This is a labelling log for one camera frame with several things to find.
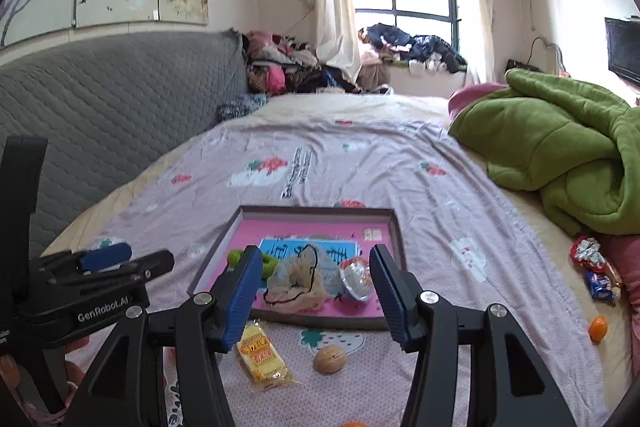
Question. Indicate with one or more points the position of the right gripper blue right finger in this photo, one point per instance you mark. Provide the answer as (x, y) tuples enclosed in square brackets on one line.
[(397, 291)]

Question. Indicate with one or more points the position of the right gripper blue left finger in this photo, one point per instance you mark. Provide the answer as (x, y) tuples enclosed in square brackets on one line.
[(234, 293)]

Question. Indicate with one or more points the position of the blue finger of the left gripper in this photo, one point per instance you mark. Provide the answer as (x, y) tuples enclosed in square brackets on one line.
[(105, 257)]

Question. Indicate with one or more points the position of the yellow cracker packet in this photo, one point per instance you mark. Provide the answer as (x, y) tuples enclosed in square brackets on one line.
[(261, 359)]

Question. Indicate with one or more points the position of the brown walnut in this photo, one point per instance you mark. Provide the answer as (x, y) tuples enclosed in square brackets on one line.
[(330, 360)]

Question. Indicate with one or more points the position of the large orange tangerine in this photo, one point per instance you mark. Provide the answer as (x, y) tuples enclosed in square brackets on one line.
[(354, 424)]

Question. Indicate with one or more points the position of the grey quilted headboard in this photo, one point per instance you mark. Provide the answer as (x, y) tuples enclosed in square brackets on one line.
[(111, 106)]

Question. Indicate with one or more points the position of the dark patterned cloth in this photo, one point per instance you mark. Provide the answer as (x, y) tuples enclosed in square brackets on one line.
[(240, 106)]

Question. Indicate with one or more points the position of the small tangerine at edge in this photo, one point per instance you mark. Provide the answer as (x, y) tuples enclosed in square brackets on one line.
[(598, 329)]

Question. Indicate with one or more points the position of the red blue candy wrappers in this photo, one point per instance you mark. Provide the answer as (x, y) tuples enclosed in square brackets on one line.
[(602, 280)]

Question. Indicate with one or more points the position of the pink pillow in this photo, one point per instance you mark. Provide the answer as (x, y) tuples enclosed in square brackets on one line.
[(624, 252)]

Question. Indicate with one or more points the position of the clothes pile by headboard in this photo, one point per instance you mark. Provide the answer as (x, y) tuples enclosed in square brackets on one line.
[(278, 65)]

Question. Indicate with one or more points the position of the green blanket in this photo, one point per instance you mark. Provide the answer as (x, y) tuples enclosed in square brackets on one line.
[(574, 143)]

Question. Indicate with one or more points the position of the dark clothes on windowsill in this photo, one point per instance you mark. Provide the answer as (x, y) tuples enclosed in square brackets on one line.
[(396, 44)]

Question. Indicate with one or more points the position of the cream curtain right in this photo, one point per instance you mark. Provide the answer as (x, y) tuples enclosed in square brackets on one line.
[(480, 1)]

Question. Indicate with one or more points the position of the black wall television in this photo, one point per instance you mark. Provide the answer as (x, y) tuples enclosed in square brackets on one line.
[(623, 38)]

